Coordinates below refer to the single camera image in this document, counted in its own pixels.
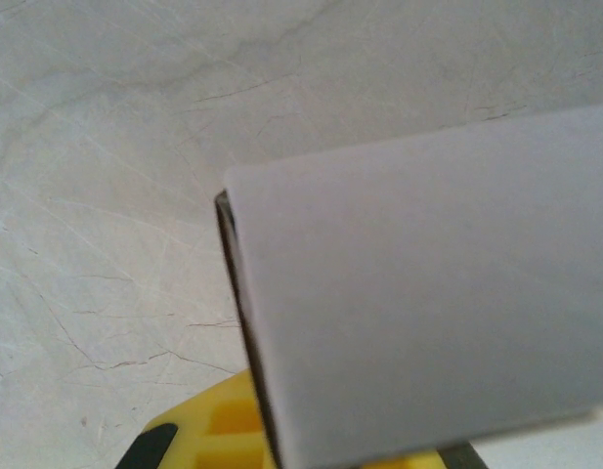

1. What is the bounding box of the white paper box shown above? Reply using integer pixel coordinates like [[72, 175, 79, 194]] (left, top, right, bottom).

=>
[[214, 101, 603, 469]]

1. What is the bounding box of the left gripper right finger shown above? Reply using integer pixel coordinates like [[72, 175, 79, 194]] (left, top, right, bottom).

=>
[[392, 438, 484, 469]]

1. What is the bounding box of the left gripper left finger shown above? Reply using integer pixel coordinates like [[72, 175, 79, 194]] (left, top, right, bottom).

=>
[[114, 368, 283, 469]]

